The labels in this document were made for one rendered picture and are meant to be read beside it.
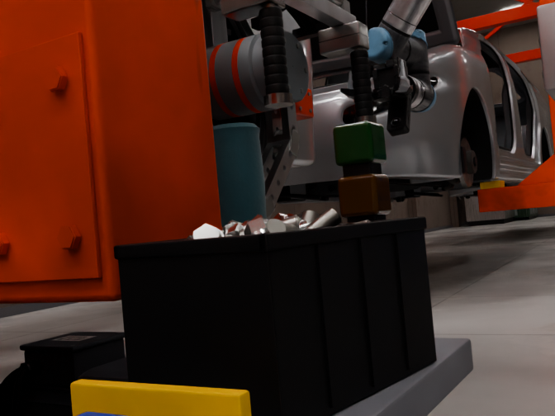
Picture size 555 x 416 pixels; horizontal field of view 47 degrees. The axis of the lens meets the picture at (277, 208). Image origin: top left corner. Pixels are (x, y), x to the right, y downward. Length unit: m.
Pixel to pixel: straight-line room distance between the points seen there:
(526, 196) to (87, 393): 4.34
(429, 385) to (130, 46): 0.37
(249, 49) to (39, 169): 0.65
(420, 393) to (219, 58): 0.83
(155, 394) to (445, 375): 0.27
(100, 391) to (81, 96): 0.25
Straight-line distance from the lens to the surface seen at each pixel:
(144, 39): 0.60
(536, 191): 4.62
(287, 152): 1.41
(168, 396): 0.35
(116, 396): 0.38
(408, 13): 1.48
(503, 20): 10.37
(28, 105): 0.59
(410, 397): 0.47
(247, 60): 1.14
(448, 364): 0.56
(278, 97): 0.96
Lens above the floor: 0.57
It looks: 1 degrees up
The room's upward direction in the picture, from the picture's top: 5 degrees counter-clockwise
